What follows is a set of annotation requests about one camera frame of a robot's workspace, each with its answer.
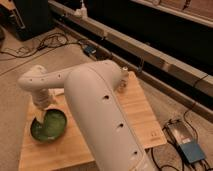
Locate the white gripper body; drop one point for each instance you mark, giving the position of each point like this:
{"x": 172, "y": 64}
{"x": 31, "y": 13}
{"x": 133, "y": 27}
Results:
{"x": 42, "y": 98}

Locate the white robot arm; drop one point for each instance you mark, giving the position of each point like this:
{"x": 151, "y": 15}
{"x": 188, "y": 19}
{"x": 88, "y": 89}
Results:
{"x": 89, "y": 93}

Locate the white spray bottle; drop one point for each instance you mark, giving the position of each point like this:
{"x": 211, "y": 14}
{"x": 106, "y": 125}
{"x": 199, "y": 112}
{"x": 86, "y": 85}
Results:
{"x": 82, "y": 12}

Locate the white rectangular block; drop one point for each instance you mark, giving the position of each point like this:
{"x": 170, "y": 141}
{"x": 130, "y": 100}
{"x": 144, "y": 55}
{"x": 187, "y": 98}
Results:
{"x": 58, "y": 91}

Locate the green round plate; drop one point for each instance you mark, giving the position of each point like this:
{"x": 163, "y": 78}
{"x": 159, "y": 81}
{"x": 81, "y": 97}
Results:
{"x": 52, "y": 127}

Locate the wooden board table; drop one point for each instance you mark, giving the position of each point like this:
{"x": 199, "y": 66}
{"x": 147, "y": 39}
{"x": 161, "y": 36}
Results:
{"x": 70, "y": 152}

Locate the small blue device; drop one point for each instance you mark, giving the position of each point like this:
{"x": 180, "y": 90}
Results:
{"x": 89, "y": 50}

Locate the black cabinet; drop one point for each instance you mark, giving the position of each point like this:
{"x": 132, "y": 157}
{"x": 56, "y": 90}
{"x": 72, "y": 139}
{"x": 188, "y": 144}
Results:
{"x": 26, "y": 19}

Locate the blue power supply box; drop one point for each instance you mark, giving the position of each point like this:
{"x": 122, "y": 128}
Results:
{"x": 186, "y": 144}

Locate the long metal rail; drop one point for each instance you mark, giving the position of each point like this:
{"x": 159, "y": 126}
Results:
{"x": 167, "y": 63}

